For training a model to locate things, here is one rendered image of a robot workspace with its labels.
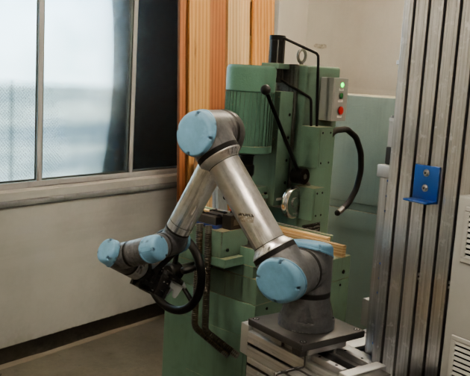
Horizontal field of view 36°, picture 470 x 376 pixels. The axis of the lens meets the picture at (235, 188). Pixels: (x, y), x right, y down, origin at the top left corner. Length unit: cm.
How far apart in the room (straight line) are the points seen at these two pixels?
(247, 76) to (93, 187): 158
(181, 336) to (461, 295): 128
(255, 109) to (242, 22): 208
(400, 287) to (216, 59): 268
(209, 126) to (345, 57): 337
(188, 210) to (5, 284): 175
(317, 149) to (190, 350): 86
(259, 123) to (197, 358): 88
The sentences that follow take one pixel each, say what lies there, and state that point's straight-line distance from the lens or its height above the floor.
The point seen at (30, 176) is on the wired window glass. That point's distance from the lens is 367.
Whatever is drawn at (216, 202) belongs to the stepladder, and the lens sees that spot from 349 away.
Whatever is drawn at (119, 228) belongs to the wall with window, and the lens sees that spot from 401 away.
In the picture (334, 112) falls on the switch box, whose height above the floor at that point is 135.
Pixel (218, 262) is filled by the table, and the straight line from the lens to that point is 236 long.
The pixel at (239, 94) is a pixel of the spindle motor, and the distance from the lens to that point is 248.
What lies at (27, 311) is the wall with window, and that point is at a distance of 374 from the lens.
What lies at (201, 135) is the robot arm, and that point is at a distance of 178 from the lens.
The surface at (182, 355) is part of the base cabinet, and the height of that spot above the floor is 43.
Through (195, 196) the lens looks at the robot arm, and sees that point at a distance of 200.
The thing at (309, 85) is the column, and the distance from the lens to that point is 266.
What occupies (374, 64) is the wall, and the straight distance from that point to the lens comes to 496.
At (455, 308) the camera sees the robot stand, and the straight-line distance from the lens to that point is 172.
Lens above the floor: 146
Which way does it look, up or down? 9 degrees down
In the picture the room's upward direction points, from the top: 3 degrees clockwise
